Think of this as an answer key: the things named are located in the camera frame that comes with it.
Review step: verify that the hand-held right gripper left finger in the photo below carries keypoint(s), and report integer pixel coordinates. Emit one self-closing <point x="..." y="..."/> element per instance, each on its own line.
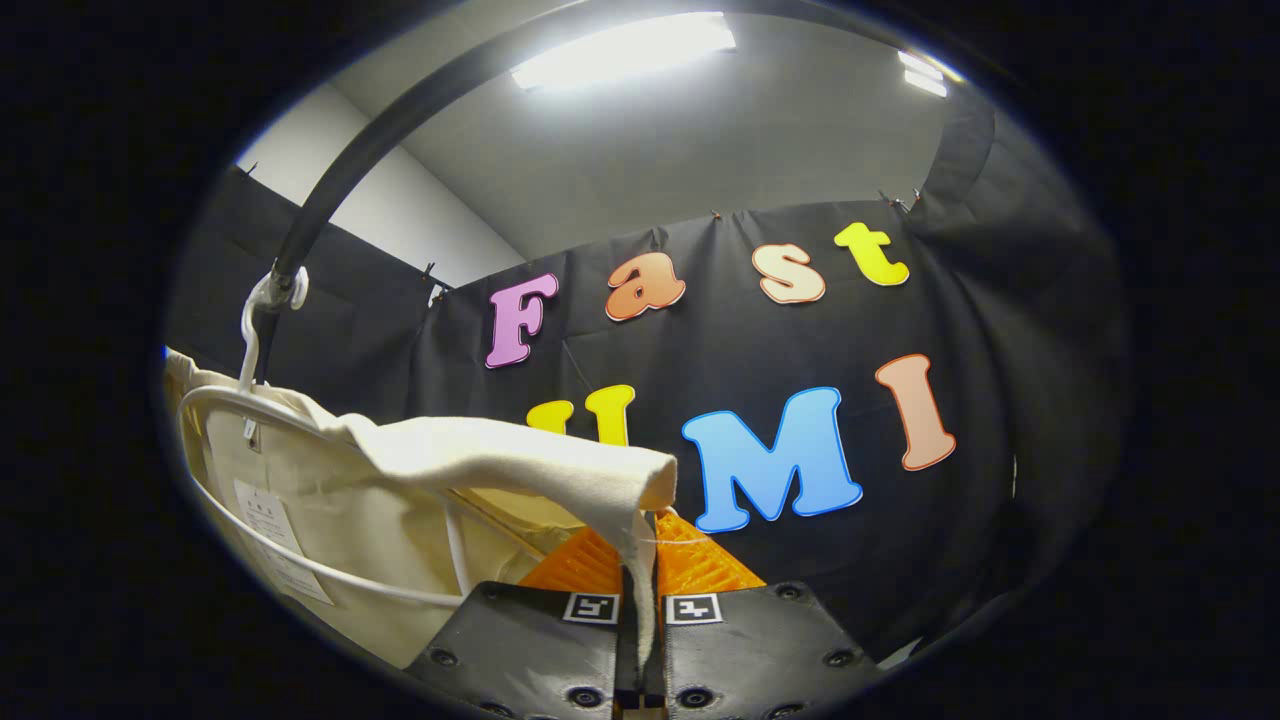
<point x="530" y="640"/>

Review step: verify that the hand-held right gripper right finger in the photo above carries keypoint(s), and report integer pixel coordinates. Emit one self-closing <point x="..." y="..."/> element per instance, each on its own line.
<point x="760" y="650"/>

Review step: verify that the cream long-sleeved shirt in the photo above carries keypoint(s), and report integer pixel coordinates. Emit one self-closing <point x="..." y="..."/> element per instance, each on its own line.
<point x="400" y="520"/>

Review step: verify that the white plastic hanger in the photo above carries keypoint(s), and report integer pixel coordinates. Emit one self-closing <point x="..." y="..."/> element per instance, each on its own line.
<point x="248" y="340"/>

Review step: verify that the black metal clothes rack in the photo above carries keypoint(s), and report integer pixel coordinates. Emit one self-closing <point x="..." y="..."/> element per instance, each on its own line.
<point x="330" y="185"/>

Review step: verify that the black backdrop cloth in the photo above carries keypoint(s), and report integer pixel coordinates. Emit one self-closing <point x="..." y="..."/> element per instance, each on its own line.
<point x="1000" y="330"/>

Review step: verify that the ceiling light panel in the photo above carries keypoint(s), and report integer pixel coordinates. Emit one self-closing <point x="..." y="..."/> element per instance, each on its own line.
<point x="922" y="74"/>

